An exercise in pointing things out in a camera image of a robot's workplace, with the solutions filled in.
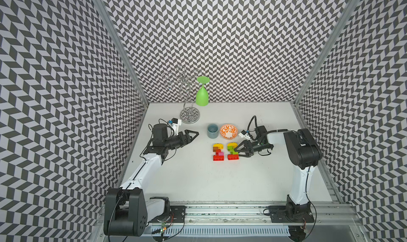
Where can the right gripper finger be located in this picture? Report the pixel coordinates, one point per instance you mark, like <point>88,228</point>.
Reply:
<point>245,154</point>
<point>245,145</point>

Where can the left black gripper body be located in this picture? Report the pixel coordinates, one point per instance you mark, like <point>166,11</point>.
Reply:
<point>173,141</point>

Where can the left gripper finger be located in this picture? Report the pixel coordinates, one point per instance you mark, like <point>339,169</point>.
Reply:
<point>186,140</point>
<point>191,134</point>

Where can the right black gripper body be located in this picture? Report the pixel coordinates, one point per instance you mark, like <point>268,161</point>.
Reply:
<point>258,146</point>

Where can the small red lego brick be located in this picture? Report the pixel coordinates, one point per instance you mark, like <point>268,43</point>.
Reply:
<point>233,157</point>

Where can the yellow curved lego brick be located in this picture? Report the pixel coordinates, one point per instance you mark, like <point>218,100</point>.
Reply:
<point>219,146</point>

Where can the red long lego brick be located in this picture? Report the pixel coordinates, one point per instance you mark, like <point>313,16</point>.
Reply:
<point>218,158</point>

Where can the yellow long lego brick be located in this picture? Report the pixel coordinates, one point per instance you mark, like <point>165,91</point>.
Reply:
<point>232,145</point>

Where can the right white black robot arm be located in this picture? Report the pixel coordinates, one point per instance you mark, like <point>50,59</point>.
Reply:
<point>304,154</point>

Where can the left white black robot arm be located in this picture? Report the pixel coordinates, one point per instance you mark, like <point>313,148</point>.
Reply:
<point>127,211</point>

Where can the grey blue ceramic cup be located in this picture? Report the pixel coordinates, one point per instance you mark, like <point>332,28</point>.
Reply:
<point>212,131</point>

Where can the orange white patterned bowl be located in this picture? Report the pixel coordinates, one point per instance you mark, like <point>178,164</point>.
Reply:
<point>228,131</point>

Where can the green plastic wine glass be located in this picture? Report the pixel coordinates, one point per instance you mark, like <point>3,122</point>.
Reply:
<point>202,96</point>

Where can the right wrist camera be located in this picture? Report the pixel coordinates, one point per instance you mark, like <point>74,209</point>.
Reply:
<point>245,134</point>

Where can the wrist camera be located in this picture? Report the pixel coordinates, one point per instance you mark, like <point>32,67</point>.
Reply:
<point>175,123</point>
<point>245,134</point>

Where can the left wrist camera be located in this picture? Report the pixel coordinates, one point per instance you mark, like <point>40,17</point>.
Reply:
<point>175,123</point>

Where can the chrome wire glass rack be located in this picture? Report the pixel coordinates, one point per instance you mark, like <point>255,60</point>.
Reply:
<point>184,80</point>

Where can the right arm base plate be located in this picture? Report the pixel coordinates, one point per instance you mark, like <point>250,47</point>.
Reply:
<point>291,214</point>

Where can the aluminium front rail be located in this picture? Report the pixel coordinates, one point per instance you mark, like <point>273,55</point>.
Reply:
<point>254,213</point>

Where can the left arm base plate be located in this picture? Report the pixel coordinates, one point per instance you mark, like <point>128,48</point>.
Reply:
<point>172,214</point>

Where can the white slotted cable duct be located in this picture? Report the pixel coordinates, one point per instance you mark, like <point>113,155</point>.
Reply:
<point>219,231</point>

